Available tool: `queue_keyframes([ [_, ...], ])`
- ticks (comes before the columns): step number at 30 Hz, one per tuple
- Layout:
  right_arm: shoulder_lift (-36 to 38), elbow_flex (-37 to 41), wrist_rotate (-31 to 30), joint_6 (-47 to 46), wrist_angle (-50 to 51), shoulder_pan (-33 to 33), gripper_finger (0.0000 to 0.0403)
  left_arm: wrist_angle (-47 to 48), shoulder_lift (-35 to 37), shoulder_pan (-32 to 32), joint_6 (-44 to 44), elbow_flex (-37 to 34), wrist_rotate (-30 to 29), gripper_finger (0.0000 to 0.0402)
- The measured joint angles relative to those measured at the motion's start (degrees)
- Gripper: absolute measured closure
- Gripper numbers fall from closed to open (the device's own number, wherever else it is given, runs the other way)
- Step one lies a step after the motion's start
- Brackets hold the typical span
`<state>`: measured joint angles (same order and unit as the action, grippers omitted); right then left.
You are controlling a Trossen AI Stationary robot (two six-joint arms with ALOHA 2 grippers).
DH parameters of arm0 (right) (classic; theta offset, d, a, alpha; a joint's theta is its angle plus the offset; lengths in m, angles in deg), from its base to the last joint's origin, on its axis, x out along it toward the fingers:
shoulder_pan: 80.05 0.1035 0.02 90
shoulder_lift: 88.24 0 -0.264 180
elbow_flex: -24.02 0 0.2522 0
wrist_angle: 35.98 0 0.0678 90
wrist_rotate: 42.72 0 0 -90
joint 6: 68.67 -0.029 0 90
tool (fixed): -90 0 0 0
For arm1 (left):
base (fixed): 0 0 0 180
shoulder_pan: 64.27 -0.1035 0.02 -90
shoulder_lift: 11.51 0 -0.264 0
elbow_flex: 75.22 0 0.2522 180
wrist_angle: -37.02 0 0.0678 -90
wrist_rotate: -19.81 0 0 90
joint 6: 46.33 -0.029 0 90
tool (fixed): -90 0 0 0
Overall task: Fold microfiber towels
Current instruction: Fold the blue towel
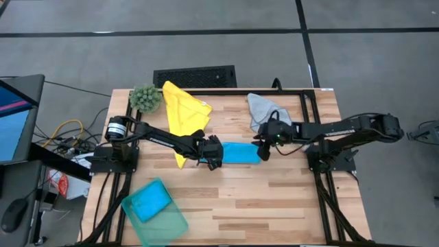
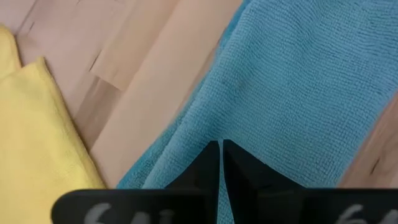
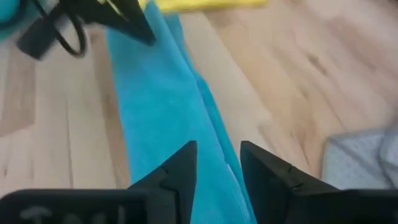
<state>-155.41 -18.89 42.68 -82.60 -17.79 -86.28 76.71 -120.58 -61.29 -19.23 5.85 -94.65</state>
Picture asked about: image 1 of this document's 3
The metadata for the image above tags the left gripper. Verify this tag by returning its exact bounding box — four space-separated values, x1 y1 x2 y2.
198 134 224 172

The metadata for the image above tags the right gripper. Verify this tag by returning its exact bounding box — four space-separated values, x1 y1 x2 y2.
252 119 296 162

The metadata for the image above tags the grey microfiber towel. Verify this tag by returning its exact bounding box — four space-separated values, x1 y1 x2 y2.
246 92 293 134

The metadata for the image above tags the yellow microfiber towel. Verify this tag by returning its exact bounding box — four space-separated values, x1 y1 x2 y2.
162 80 213 170

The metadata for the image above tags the translucent green plastic bin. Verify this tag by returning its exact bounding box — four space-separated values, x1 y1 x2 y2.
121 177 189 247

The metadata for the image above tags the spiky green artificial plant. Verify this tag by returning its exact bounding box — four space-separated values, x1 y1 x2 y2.
128 83 163 115

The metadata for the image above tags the white paper sheet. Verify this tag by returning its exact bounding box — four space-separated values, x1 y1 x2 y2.
73 152 94 169

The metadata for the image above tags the red and white bag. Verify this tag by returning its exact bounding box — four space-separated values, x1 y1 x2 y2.
47 169 91 200

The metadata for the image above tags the black desk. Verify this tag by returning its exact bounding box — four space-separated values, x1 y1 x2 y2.
0 142 92 247

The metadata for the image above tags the computer monitor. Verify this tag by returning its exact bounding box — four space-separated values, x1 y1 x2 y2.
0 74 46 166

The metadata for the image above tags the black computer mouse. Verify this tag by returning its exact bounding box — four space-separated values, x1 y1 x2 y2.
1 198 29 234

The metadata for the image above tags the yellow floor cable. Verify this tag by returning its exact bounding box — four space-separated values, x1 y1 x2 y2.
42 119 84 148

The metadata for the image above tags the thin black floor cable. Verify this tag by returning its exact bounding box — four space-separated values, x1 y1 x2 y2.
43 80 112 98

